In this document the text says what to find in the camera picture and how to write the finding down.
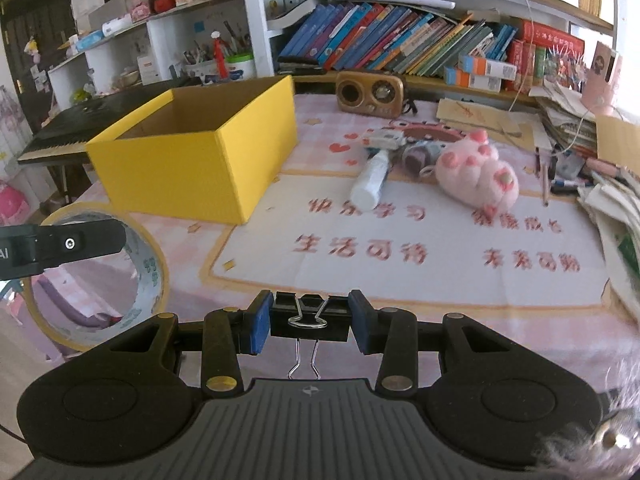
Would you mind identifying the black binder clip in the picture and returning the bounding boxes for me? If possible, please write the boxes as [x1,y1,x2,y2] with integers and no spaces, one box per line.
[270,292,352,379]

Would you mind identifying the yellow tape roll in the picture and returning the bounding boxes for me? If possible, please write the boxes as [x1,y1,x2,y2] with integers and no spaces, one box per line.
[20,202,169,352]

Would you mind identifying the white spray bottle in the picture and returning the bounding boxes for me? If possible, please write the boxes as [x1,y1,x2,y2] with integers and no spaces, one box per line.
[349,150,390,212]

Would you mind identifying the pink plush paw toy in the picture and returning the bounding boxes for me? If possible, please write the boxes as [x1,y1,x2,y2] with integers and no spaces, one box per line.
[434,129,520,219]

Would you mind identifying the blue toy truck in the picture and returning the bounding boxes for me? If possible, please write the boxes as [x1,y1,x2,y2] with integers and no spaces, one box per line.
[400,139,449,179]

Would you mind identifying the small red white box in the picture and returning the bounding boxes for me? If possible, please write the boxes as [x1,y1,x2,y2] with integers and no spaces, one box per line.
[362,128,406,152]

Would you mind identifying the black electronic keyboard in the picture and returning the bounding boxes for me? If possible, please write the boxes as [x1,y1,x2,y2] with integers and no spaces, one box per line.
[17,76,201,166]

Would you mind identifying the pink checkered table mat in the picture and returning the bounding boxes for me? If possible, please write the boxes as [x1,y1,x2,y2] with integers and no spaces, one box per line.
[74,93,639,390]

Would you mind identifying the yellow cardboard box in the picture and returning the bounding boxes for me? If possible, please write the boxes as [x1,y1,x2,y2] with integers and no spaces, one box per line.
[86,76,297,226]

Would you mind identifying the flat cardboard sheets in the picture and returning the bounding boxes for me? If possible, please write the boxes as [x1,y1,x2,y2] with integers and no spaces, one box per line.
[436,99,552,152]

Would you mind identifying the brown retro radio speaker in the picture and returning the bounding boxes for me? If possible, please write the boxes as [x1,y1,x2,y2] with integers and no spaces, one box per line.
[335,70,406,119]

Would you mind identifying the red pen bottle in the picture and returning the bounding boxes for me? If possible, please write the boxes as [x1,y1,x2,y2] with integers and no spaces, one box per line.
[210,30,229,80]

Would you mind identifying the white green lidded jar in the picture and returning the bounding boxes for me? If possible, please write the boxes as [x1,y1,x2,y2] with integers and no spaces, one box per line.
[226,52,257,80]

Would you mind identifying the orange white medicine box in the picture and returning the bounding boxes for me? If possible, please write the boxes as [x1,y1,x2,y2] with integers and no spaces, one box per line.
[458,55,518,81]

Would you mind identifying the pile of papers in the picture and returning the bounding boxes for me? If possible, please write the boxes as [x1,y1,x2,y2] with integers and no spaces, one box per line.
[528,84,639,318]

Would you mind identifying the row of leaning books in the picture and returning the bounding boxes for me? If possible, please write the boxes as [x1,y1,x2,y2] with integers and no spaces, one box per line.
[276,0,518,78]

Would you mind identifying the white bookshelf unit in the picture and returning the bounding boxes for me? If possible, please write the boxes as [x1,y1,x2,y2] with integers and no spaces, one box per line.
[46,0,616,111]

